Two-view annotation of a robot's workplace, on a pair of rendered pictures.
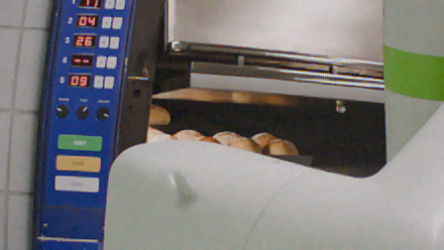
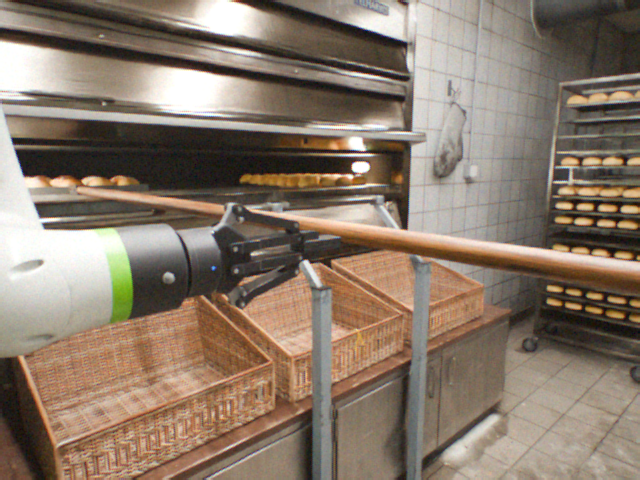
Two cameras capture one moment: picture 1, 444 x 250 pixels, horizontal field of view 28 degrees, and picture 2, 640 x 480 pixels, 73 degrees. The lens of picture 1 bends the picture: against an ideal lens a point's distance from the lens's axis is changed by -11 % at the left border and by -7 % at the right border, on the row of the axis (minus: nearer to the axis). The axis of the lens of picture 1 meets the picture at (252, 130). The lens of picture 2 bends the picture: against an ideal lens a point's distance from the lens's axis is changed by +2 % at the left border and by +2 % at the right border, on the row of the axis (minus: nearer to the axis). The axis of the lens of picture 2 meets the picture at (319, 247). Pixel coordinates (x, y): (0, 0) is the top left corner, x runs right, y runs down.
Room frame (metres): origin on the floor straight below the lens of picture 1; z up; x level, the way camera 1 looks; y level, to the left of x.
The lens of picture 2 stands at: (0.48, -0.45, 1.28)
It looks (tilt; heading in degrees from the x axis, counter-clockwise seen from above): 11 degrees down; 347
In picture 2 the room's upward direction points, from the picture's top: straight up
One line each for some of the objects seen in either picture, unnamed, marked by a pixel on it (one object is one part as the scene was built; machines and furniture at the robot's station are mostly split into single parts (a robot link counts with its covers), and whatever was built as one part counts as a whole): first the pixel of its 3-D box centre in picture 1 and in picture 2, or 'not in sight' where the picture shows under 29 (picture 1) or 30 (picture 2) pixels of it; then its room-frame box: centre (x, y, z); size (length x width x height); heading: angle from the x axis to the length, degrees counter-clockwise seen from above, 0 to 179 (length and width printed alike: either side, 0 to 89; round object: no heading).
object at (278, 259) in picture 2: not in sight; (263, 261); (1.00, -0.49, 1.17); 0.11 x 0.04 x 0.01; 119
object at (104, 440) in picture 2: not in sight; (145, 369); (1.69, -0.22, 0.72); 0.56 x 0.49 x 0.28; 121
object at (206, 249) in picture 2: not in sight; (213, 259); (0.97, -0.43, 1.18); 0.09 x 0.07 x 0.08; 119
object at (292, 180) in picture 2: not in sight; (302, 179); (2.87, -0.89, 1.21); 0.61 x 0.48 x 0.06; 29
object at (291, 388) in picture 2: not in sight; (308, 318); (1.98, -0.74, 0.72); 0.56 x 0.49 x 0.28; 120
